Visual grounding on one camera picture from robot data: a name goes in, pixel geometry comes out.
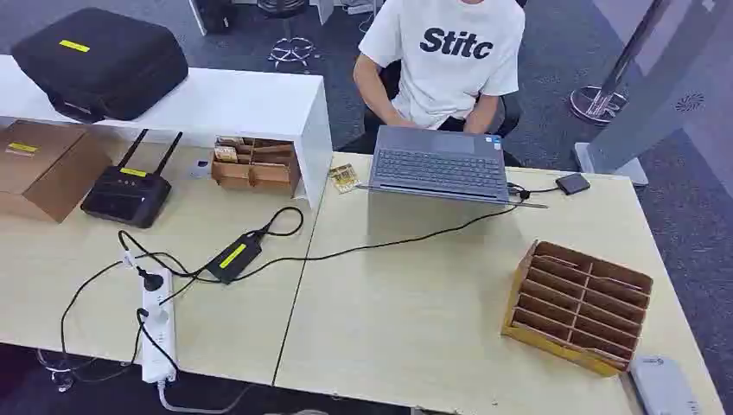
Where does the gold patterned card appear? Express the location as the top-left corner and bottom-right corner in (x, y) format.
(328, 163), (362, 195)

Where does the grey laptop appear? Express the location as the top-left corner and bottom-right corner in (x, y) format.
(355, 125), (550, 210)

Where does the small wooden card box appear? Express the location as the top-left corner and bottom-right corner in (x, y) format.
(210, 135), (303, 199)

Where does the black power adapter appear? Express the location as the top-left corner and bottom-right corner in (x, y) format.
(205, 230), (265, 286)

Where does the person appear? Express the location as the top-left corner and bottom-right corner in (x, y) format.
(352, 0), (526, 136)

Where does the white desk shelf riser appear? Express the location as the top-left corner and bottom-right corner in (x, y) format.
(0, 54), (335, 210)

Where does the small black external drive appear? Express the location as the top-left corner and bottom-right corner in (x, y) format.
(555, 172), (591, 196)

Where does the chrome stool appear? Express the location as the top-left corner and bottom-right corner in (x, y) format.
(256, 0), (317, 73)

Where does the large slotted wooden card box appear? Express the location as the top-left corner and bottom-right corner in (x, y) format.
(501, 239), (654, 378)

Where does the black router with antennas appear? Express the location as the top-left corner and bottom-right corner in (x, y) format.
(80, 128), (184, 230)

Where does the white power strip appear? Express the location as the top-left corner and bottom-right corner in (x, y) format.
(140, 267), (177, 385)

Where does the black cabinet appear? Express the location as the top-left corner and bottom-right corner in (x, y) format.
(194, 0), (237, 35)

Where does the black carrying case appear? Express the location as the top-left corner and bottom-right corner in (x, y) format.
(10, 6), (190, 125)

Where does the grey display stand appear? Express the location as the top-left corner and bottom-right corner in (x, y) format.
(574, 0), (733, 188)

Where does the brown cardboard box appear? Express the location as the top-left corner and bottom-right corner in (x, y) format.
(0, 120), (112, 225)

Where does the black laptop charger cable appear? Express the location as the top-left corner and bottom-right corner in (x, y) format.
(232, 205), (519, 284)

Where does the short black drive cable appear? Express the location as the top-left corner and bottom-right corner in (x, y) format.
(507, 182), (561, 201)

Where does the black adapter mains cord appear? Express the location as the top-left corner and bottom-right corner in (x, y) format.
(117, 230), (225, 293)

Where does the chrome stanchion post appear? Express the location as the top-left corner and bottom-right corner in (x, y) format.
(569, 0), (672, 125)

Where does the white power strip cable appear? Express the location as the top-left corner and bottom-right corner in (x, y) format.
(156, 380), (254, 415)

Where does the black plugged power cord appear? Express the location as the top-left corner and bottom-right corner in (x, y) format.
(59, 260), (180, 376)

